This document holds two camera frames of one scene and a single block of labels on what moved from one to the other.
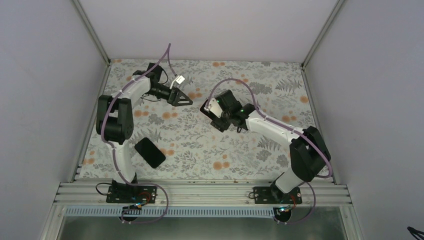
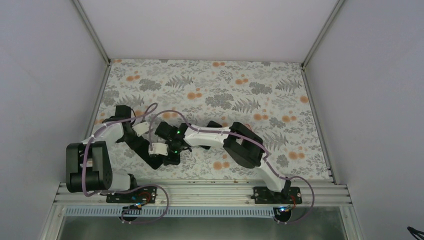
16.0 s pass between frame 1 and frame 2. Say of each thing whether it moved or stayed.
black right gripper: moved
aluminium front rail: stayed
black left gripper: moved
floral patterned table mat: stayed
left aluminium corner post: stayed
